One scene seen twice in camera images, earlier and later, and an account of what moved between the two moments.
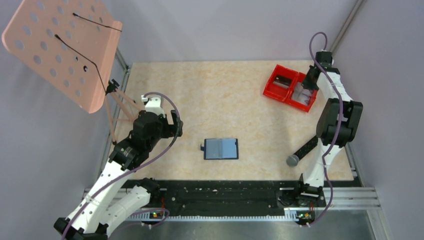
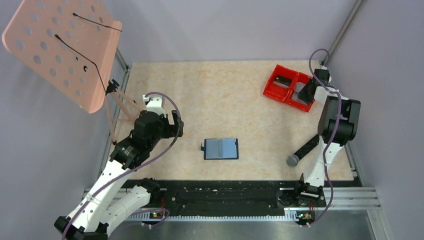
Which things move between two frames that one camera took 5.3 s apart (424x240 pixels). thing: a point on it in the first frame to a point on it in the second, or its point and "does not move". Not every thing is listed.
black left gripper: (173, 130) does not move
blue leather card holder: (220, 149) does not move
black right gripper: (306, 84) to (302, 95)
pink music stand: (74, 44) does not move
